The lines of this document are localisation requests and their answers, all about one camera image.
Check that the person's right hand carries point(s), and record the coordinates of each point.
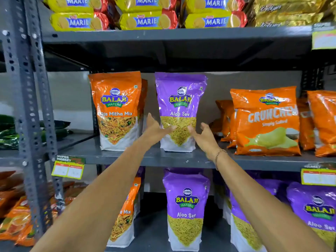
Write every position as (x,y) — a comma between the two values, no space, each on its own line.
(206,141)

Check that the person's left hand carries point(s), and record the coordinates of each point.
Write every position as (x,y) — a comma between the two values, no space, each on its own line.
(153,132)

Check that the person's right thumb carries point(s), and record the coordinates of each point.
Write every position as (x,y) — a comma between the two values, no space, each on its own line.
(192,130)

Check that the person's left thumb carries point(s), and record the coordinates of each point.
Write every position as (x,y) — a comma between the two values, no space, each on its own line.
(170,128)

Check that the person's right forearm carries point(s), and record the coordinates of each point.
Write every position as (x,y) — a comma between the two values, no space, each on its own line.
(262,209)

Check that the person's left forearm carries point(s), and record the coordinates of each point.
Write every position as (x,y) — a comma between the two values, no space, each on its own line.
(105,202)

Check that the purple sev snack packet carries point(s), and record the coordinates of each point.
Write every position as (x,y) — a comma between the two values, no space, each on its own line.
(186,207)
(244,228)
(181,97)
(315,207)

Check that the orange chips packet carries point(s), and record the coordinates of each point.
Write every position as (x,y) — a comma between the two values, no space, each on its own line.
(225,115)
(324,120)
(267,120)
(304,128)

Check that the orange mix snack packet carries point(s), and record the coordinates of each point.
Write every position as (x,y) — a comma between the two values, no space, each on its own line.
(116,107)
(126,220)

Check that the grey metal shelf rack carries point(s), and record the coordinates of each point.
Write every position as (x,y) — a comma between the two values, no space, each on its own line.
(18,76)
(157,36)

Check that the yellow shelf price label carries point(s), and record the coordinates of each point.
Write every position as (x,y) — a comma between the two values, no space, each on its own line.
(319,177)
(324,38)
(68,169)

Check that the stack of yellow biscuit packets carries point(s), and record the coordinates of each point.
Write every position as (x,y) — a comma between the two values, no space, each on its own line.
(147,13)

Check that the gold cracker packet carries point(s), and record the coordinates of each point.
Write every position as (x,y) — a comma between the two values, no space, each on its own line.
(288,19)
(288,3)

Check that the pile of green snack packets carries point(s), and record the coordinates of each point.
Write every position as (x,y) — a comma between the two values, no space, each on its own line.
(7,133)

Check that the pile of orange snack packets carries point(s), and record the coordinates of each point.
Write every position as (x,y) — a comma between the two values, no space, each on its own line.
(15,215)

